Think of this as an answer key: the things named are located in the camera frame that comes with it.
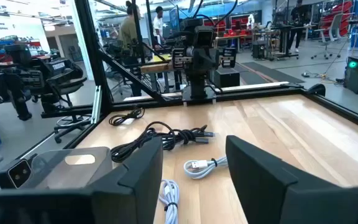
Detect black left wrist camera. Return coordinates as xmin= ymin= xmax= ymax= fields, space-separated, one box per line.
xmin=193 ymin=25 xmax=215 ymax=49

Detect wooden workbench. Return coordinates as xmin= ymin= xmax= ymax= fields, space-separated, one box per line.
xmin=139 ymin=54 xmax=180 ymax=94

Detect long black USB-C cable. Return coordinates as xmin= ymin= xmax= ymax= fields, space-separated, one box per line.
xmin=110 ymin=121 xmax=216 ymax=163

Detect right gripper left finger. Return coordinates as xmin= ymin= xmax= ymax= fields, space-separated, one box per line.
xmin=0 ymin=136 xmax=165 ymax=224

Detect person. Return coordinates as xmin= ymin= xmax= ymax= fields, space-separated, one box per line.
xmin=287 ymin=0 xmax=311 ymax=54
xmin=152 ymin=6 xmax=167 ymax=45
xmin=117 ymin=1 xmax=143 ymax=62

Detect computer monitor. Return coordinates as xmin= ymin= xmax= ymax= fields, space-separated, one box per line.
xmin=168 ymin=5 xmax=181 ymax=32

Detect silver aluminium bracket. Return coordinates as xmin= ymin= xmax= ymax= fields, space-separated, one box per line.
xmin=91 ymin=85 xmax=103 ymax=125

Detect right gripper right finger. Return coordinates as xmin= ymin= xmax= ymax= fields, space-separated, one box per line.
xmin=225 ymin=134 xmax=358 ymax=224

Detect black box on floor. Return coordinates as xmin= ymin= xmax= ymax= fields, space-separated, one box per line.
xmin=213 ymin=67 xmax=241 ymax=89

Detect black office stool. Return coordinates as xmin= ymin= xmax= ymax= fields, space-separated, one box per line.
xmin=40 ymin=77 xmax=93 ymax=144

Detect small black cable coil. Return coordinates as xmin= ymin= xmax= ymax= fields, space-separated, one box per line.
xmin=108 ymin=106 xmax=146 ymax=127

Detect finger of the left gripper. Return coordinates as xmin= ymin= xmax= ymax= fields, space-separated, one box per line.
xmin=193 ymin=50 xmax=207 ymax=75
xmin=206 ymin=49 xmax=221 ymax=75

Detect grey office chair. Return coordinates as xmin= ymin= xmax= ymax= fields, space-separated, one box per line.
xmin=310 ymin=13 xmax=345 ymax=60

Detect red storage shelves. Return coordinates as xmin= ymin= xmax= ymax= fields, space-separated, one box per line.
xmin=318 ymin=1 xmax=354 ymax=37

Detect white USB cable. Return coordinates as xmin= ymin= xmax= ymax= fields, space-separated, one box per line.
xmin=158 ymin=179 xmax=180 ymax=224
xmin=183 ymin=155 xmax=229 ymax=180

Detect black floor mat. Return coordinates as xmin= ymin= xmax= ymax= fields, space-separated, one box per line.
xmin=240 ymin=61 xmax=306 ymax=85

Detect black standing desk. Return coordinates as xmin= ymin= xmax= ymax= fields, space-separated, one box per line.
xmin=252 ymin=24 xmax=301 ymax=62

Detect small black camera box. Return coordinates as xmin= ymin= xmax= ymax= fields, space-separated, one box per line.
xmin=0 ymin=157 xmax=33 ymax=190

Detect black aluminium table frame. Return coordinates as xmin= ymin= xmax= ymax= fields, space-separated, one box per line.
xmin=40 ymin=0 xmax=358 ymax=138

